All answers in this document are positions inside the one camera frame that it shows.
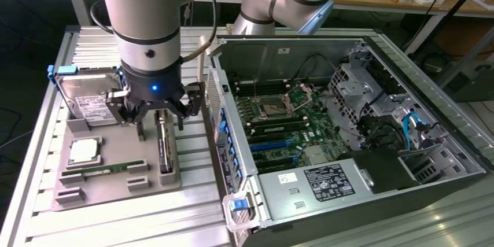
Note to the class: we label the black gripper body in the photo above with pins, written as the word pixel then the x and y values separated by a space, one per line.
pixel 152 83

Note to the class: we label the graphics card with black cooler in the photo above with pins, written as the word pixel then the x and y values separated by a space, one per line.
pixel 163 143

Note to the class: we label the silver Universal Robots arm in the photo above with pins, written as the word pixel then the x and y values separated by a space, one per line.
pixel 143 27

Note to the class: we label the silver hard disk drive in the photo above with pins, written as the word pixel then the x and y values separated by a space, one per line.
pixel 88 99

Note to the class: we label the grey parts rack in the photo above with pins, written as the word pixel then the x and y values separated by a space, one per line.
pixel 115 148

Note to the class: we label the blue disk caddy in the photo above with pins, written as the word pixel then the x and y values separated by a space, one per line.
pixel 65 70

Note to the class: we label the silver CPU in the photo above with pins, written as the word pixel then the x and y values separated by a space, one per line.
pixel 84 151

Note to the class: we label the CPU socket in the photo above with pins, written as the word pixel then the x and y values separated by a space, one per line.
pixel 271 108

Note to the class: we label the green RAM stick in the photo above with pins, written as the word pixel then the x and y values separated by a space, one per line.
pixel 108 169

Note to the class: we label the black installed RAM stick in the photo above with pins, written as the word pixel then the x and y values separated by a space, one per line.
pixel 278 127

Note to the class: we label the blue expansion slot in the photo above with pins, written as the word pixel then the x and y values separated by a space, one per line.
pixel 270 145

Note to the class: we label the metal socket cover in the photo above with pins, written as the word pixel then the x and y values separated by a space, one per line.
pixel 303 96

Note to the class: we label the green motherboard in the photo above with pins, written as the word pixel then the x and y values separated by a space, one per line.
pixel 320 131

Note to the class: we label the silver chipset heat sink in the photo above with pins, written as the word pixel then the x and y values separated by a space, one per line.
pixel 318 155

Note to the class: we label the grey power supply unit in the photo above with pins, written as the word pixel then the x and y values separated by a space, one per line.
pixel 286 198

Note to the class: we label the metal disk bay cage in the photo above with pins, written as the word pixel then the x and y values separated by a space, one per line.
pixel 355 90

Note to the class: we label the black air shroud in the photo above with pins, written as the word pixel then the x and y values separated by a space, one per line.
pixel 382 171

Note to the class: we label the black open PC case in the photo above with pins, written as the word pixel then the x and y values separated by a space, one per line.
pixel 386 200

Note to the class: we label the dark floor cabinet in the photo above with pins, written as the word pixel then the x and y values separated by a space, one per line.
pixel 470 82

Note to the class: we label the black stand pole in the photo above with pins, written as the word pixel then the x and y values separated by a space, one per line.
pixel 455 12

